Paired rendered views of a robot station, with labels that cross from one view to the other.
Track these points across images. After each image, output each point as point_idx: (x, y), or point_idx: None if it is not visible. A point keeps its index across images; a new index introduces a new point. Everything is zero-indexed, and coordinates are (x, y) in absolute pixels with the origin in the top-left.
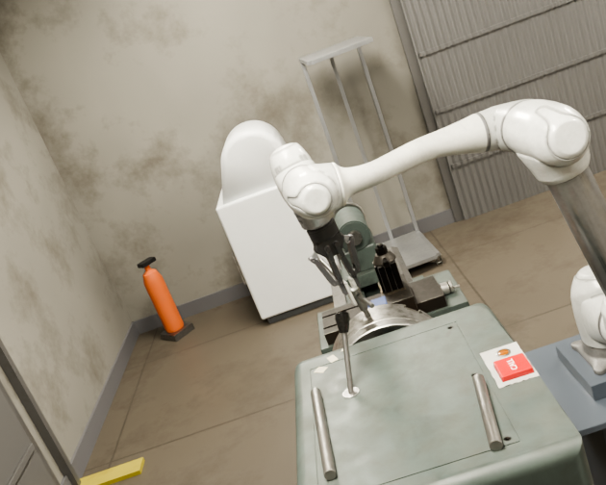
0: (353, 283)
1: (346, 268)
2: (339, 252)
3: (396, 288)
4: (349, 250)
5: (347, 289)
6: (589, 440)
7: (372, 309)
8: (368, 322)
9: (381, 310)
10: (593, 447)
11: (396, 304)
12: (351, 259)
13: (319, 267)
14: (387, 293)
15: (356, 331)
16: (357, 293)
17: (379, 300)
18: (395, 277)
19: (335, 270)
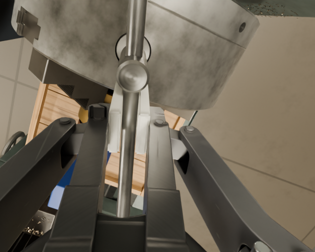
0: (118, 105)
1: (105, 152)
2: (94, 208)
3: (24, 234)
4: (22, 209)
5: (147, 105)
6: (7, 14)
7: (108, 72)
8: (151, 14)
9: (94, 44)
10: (10, 9)
11: (49, 51)
12: (53, 178)
13: (252, 205)
14: (39, 236)
15: (189, 25)
16: (134, 57)
17: (59, 201)
18: (12, 245)
19: (167, 157)
